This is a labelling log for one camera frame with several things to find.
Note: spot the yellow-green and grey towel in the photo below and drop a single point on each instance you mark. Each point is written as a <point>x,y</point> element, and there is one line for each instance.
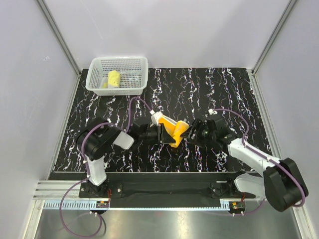
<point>112,80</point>

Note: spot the white plastic mesh basket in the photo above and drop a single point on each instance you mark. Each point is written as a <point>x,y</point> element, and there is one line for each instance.
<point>133,70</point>

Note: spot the aluminium frame post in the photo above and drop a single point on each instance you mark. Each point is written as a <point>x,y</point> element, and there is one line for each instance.
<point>58,35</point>
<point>275,33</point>

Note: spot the orange connector box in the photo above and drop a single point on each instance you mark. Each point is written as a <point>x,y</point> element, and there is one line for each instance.
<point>102,204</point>
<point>238,206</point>

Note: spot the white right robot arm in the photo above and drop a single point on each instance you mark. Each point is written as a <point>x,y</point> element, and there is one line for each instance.
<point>279,181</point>

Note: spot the left aluminium frame post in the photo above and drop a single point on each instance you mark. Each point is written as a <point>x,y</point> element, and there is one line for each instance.
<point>58,35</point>

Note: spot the orange and grey towel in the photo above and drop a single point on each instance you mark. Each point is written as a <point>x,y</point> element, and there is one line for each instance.
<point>175,129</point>

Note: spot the left orange connector box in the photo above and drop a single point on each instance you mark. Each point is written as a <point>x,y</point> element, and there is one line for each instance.
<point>102,204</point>

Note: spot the right orange connector box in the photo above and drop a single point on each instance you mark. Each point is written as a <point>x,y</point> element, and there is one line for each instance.
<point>238,206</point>

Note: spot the slotted cable duct rail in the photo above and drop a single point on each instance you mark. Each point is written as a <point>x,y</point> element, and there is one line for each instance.
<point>214,205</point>

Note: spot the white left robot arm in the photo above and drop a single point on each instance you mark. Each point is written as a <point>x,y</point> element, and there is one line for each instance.
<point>98,137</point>

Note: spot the right aluminium frame post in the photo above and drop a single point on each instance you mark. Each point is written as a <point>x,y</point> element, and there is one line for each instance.
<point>275,33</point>

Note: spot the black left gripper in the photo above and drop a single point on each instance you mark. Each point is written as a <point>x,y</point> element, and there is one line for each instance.
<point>166,138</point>

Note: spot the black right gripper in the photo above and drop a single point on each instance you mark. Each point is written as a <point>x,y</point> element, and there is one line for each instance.
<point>198,125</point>

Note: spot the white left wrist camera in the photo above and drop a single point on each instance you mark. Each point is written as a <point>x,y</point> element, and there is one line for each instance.
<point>155,117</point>

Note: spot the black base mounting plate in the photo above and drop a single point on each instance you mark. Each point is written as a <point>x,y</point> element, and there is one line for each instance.
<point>171,187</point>

